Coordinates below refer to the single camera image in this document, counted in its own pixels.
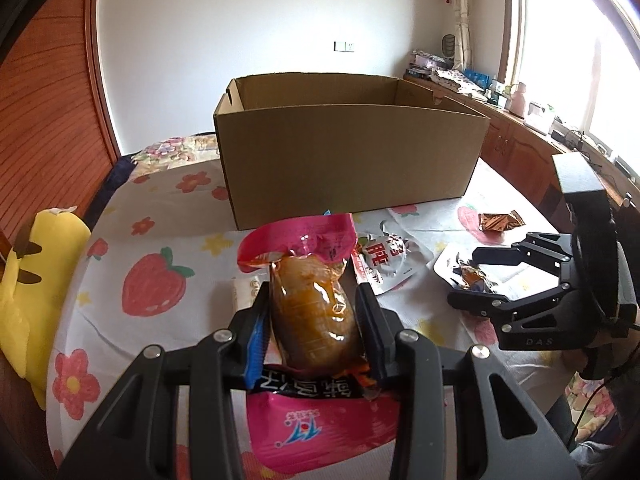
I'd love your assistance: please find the small orange snack packet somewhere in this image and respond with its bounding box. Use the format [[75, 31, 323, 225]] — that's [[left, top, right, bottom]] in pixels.
[[457, 265, 489, 292]]

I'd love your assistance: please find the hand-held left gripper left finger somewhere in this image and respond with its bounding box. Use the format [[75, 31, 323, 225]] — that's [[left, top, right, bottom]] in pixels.
[[57, 282, 272, 480]]

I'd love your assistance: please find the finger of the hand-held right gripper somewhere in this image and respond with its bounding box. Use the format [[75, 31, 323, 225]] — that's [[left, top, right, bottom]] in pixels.
[[446, 279, 582, 332], [472, 232, 575, 277]]

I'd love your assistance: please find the floral bed blanket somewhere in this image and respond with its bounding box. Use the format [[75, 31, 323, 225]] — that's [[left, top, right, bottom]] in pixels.
[[107, 135, 221, 182]]

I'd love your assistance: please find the brown cardboard box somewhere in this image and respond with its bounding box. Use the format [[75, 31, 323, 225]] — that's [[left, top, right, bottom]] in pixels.
[[214, 72, 491, 232]]

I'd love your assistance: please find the wooden slatted wardrobe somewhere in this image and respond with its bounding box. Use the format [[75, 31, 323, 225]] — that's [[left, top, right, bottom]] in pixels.
[[0, 0, 124, 461]]

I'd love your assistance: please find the tissue box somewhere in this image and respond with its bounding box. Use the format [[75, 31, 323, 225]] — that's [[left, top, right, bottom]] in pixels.
[[525, 102, 556, 134]]

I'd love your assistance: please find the pink bottle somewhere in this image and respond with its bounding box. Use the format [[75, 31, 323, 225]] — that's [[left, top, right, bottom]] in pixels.
[[507, 81, 529, 114]]

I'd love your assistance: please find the black desktop device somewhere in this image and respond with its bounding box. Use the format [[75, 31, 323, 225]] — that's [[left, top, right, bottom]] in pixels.
[[550, 127, 584, 149]]

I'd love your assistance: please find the long silver snack packet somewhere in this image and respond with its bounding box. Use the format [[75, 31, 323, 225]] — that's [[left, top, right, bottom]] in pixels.
[[232, 279, 264, 312]]

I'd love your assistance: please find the black cable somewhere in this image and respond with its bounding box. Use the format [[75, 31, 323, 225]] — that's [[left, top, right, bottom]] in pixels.
[[570, 375, 632, 447]]

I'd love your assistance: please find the crumpled silver snack packet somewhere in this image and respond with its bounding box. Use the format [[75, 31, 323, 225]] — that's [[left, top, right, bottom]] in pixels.
[[432, 242, 484, 282]]

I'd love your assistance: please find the pink bread packet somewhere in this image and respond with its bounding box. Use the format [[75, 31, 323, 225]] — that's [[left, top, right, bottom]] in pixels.
[[236, 212, 403, 476]]

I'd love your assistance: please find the yellow plush toy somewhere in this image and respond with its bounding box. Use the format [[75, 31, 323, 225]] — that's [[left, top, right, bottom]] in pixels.
[[0, 206, 92, 397]]

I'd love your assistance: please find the white red-print snack packet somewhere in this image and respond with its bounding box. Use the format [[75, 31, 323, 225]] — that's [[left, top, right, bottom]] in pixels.
[[350, 232, 435, 296]]

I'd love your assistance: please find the wood-framed window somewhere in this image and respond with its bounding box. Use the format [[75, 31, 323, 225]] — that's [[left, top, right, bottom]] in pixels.
[[502, 0, 640, 162]]

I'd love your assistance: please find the patterned beige curtain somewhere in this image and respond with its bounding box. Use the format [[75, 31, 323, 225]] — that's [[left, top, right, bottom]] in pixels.
[[440, 0, 474, 69]]

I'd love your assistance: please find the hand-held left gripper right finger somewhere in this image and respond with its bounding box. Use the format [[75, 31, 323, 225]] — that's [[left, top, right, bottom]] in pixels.
[[354, 282, 583, 480]]

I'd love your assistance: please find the small brown snack packet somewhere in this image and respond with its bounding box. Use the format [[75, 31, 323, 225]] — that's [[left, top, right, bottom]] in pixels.
[[477, 210, 526, 232]]

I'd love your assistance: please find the dark blue blanket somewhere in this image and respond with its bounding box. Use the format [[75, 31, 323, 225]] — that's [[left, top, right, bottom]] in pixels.
[[82, 157, 137, 227]]

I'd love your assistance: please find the low wooden cabinet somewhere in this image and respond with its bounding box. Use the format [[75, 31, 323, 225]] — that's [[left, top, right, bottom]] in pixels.
[[402, 75, 640, 222]]

